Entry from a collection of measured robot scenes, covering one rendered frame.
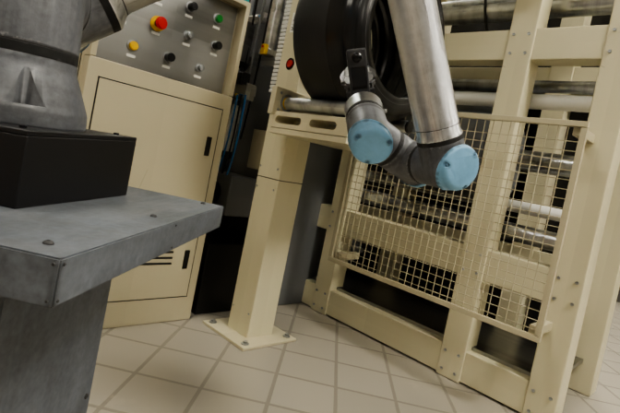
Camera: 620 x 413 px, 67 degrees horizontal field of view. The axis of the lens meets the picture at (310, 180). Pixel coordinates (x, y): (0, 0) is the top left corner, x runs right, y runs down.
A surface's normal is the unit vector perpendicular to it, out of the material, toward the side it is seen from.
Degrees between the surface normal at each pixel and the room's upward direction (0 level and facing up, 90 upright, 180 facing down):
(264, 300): 90
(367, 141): 123
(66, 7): 89
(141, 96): 90
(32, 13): 90
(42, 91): 70
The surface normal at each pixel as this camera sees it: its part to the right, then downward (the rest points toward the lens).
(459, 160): 0.39, 0.21
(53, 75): 0.91, -0.17
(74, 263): 0.98, 0.20
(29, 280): -0.07, 0.03
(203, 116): 0.70, 0.17
